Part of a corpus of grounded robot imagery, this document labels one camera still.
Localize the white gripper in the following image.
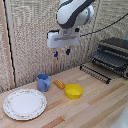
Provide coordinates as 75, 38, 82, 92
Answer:
46, 29, 81, 59

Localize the brown bread loaf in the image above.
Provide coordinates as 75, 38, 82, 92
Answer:
53, 79, 67, 90

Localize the blue ceramic mug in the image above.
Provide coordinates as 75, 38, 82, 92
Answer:
36, 73, 51, 93

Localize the yellow plastic bowl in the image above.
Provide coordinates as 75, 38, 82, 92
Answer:
64, 83, 84, 100

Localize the white patterned-rim plate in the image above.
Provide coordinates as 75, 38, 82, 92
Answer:
2, 88, 48, 121

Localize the black wire oven rack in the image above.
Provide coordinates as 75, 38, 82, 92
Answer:
79, 63, 112, 85

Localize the black wire dish rack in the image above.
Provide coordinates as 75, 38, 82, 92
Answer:
91, 36, 128, 80

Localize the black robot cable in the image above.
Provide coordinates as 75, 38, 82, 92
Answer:
79, 12, 128, 38

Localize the wooden wall post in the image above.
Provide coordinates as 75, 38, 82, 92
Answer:
0, 0, 16, 90

